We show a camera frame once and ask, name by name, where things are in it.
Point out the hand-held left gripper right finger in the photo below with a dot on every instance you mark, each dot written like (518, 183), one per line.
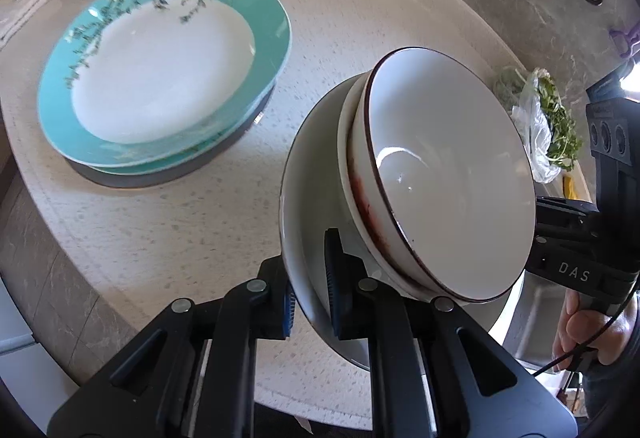
(334, 290)

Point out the grey rimmed white plate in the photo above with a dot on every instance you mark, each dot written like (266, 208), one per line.
(150, 180)

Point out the person's right hand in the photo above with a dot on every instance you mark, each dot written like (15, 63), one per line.
(590, 333)

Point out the small white bowl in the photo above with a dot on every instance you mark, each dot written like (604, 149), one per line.
(345, 157)

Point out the yellow sponge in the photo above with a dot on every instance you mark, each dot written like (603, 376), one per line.
(568, 185)

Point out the stainless steel sink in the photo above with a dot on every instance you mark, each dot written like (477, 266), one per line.
(535, 318)

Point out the white bowl with red pattern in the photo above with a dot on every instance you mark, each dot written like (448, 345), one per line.
(450, 178)

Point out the large teal floral plate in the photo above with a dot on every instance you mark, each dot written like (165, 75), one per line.
(165, 156)

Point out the white folded cloth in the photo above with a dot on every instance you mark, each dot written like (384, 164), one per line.
(22, 7)

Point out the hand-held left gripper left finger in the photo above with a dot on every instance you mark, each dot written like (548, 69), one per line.
(288, 313)

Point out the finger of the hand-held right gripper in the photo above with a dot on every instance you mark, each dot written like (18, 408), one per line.
(565, 215)

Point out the large white bowl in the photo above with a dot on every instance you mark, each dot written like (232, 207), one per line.
(310, 228)

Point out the purple clip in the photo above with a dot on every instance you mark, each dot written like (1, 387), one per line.
(625, 40)

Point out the clear plastic bag of greens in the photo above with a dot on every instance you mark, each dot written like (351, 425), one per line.
(535, 127)

